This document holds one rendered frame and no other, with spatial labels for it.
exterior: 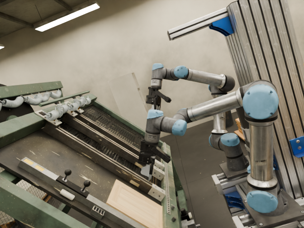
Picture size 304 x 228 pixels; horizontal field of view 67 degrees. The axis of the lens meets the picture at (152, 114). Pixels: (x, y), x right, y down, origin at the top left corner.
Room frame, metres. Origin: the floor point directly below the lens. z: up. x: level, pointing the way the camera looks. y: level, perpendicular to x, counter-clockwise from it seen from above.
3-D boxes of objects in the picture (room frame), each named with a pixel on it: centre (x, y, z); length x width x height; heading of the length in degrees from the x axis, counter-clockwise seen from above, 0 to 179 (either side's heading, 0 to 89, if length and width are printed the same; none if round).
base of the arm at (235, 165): (1.51, -0.44, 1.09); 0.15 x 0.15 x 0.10
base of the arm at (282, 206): (1.02, -0.39, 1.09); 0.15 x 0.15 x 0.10
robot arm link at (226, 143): (1.52, -0.44, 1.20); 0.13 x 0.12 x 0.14; 16
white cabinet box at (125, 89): (5.61, 0.37, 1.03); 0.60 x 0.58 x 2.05; 174
